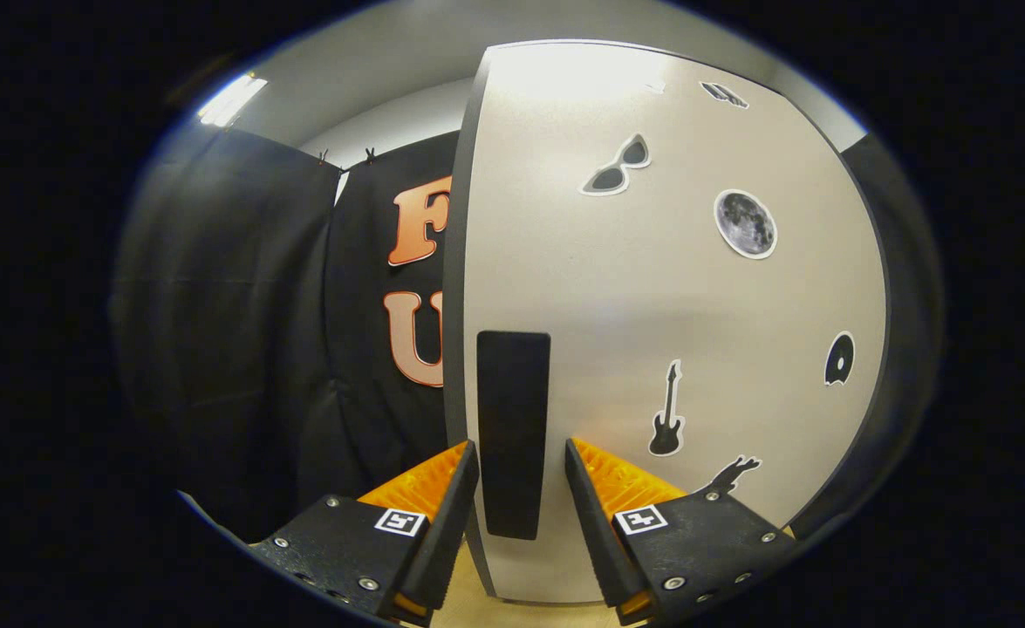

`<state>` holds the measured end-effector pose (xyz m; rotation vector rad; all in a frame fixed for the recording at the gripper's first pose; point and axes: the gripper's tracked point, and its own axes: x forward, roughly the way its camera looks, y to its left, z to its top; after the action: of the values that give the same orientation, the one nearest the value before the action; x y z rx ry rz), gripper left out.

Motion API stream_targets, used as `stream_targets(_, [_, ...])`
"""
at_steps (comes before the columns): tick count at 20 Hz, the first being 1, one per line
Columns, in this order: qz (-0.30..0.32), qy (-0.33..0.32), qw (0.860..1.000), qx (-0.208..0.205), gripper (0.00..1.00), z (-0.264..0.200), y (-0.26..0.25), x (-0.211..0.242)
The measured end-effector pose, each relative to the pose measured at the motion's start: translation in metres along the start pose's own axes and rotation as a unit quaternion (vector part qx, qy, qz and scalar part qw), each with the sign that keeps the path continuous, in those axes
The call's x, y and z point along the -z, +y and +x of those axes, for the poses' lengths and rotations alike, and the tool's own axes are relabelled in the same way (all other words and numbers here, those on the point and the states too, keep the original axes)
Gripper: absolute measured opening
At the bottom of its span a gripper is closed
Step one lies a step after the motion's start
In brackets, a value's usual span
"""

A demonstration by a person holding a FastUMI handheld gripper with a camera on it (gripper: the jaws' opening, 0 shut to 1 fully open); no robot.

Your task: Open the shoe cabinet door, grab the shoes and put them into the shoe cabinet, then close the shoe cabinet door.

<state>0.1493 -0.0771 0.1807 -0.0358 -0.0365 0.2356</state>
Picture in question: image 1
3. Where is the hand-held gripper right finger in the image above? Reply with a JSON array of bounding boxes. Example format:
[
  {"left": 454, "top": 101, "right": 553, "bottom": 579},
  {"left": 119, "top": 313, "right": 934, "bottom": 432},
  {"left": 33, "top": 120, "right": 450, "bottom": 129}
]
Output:
[{"left": 564, "top": 437, "right": 799, "bottom": 627}]

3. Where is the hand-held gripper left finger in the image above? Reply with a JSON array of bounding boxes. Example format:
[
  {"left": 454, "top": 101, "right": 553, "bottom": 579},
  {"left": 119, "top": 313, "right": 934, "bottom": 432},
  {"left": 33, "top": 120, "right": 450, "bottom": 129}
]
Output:
[{"left": 250, "top": 439, "right": 481, "bottom": 627}]

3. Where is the black door handle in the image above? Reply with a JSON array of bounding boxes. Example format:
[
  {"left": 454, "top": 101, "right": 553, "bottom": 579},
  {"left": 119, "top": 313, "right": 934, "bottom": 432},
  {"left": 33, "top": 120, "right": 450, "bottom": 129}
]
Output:
[{"left": 475, "top": 330, "right": 553, "bottom": 542}]

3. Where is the grey shoe cabinet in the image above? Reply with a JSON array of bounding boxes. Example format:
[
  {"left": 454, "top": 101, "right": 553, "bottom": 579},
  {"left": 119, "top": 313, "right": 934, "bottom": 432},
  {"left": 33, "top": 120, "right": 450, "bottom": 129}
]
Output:
[{"left": 441, "top": 38, "right": 897, "bottom": 604}]

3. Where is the black backdrop cloth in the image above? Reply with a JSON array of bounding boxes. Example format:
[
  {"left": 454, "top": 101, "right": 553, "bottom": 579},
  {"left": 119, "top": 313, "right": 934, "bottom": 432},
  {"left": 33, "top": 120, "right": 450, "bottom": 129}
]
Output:
[{"left": 111, "top": 122, "right": 946, "bottom": 546}]

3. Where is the long ceiling light strip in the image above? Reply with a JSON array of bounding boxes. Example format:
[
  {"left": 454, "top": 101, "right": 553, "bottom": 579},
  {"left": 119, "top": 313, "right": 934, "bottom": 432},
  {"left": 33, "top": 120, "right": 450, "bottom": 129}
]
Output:
[{"left": 196, "top": 72, "right": 269, "bottom": 129}]

